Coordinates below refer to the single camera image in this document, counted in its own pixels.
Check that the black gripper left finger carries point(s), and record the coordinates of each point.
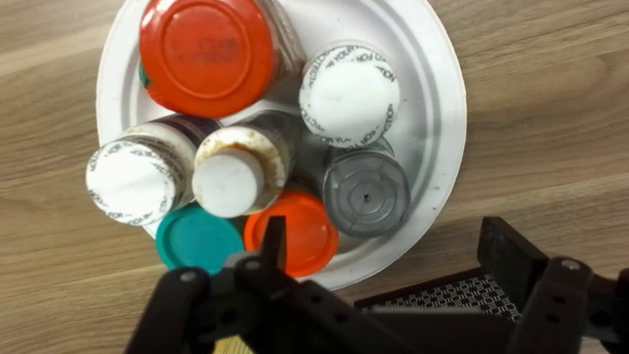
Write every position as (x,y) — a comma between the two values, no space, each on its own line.
(296,315)

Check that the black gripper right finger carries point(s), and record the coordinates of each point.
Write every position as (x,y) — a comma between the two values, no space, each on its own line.
(557,308)

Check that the yellow tub orange lid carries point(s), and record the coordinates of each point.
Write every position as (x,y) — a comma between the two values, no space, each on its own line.
(302,229)

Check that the yellow tub teal lid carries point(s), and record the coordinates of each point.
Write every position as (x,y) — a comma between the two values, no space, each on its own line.
(197,239)

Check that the small green can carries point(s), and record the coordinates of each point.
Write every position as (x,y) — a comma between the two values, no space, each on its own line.
(366,194)

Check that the cream vitamin bottle green label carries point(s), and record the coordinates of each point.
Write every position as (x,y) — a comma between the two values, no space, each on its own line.
(229,178)

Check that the white pill bottle white cap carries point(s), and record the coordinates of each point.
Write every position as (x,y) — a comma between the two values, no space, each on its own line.
(135,180)

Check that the small white bottle blue label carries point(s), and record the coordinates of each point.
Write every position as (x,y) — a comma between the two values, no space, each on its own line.
(349,95)

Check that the spice bottle orange lid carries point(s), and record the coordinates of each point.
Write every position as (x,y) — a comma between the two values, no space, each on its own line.
(207,56)

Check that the white round plate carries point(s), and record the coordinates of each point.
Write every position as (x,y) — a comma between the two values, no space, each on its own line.
(433,119)

